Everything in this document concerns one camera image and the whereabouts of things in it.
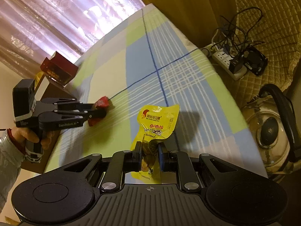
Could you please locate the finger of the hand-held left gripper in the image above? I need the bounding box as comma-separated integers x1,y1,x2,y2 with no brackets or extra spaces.
41,98,96,114
55,109,108,126

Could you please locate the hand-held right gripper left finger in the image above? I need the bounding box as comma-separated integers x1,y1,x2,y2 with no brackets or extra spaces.
62,149,144,192

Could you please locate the yellow snack packet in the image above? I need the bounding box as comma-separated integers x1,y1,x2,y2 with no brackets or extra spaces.
130,104,180,181

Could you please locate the quilted yellow cushion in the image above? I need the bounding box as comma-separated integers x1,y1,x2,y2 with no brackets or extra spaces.
234,0,301,93

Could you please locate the glass kettle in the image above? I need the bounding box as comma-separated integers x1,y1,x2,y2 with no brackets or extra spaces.
242,83,298,182

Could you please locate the pink curtain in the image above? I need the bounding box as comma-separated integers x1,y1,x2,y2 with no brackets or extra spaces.
0,0,147,63

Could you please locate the person's left hand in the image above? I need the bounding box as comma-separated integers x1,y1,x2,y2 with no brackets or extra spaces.
11,128,55,151

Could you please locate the black device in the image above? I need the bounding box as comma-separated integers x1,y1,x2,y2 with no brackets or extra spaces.
245,47,269,76

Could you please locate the wooden wardrobe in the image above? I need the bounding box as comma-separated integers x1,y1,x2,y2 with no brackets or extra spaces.
127,0,238,49

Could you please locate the dark red gift box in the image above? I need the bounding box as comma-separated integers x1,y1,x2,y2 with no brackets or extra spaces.
50,51,79,82
40,58,73,86

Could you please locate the white power strip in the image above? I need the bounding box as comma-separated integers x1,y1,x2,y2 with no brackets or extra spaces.
211,48,247,80

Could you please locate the black charger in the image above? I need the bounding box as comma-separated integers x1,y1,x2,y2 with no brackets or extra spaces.
229,56,245,74

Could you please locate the brown cardboard box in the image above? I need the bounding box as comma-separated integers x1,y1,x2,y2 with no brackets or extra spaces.
21,75,76,175

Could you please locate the red snack packet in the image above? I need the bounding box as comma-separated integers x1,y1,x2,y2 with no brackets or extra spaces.
88,96,111,126

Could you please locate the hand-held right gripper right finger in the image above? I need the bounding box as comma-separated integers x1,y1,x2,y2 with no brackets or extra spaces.
157,144,238,192

